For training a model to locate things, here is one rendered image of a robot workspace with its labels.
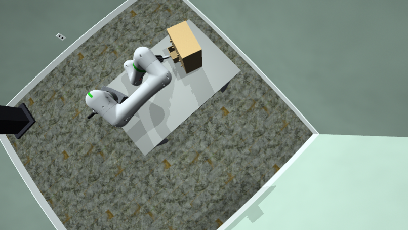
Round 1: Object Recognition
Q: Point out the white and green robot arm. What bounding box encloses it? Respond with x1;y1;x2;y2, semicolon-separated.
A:
86;47;172;127

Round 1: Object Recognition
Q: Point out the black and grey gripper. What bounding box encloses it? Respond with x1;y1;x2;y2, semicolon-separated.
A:
156;55;169;63

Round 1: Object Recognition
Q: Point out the small wooden chest of drawers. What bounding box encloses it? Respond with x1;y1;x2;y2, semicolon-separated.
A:
167;21;202;74

